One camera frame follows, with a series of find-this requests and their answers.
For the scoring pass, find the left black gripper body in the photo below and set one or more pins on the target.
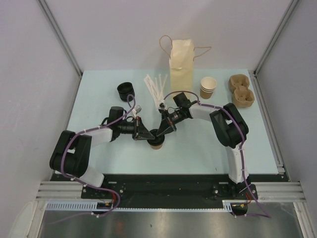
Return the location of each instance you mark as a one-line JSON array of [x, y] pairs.
[[130, 128]]

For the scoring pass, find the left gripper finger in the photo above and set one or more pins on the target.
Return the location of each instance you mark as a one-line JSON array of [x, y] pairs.
[[143, 137], [142, 130]]

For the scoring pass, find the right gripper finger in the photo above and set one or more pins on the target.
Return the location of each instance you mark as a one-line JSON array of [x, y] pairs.
[[161, 129], [170, 129]]

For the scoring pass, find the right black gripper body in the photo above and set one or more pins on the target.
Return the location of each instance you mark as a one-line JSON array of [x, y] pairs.
[[173, 118]]

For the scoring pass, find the black plastic cup lid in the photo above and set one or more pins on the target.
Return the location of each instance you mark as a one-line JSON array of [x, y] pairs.
[[158, 140]]

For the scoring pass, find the brown paper coffee cup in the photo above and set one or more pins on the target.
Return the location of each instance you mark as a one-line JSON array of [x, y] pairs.
[[156, 147]]

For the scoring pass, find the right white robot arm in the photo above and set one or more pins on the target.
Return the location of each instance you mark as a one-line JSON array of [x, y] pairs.
[[230, 128]]

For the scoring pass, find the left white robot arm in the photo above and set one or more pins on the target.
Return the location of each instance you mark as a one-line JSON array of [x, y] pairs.
[[72, 151]]

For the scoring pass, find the pile of white straws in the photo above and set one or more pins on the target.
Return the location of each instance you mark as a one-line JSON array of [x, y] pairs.
[[156, 88]]

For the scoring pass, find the stack of black lids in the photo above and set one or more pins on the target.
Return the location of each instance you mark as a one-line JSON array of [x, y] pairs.
[[124, 89]]

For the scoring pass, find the stack of paper cups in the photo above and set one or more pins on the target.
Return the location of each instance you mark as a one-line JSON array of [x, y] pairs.
[[208, 86]]

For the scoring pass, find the tan paper bag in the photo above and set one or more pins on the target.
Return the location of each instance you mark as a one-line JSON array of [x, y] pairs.
[[181, 63]]

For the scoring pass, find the brown pulp cup carriers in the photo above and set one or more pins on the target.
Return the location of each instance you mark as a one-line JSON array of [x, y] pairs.
[[242, 96]]

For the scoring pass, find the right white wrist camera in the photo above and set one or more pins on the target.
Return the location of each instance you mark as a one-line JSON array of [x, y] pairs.
[[162, 108]]

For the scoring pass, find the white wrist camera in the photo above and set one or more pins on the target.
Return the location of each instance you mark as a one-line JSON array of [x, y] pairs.
[[135, 111], [162, 108]]

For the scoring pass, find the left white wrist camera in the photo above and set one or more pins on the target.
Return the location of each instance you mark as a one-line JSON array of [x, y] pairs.
[[135, 111]]

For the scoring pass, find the white cable duct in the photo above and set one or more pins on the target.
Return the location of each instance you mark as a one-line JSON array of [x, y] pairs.
[[103, 206]]

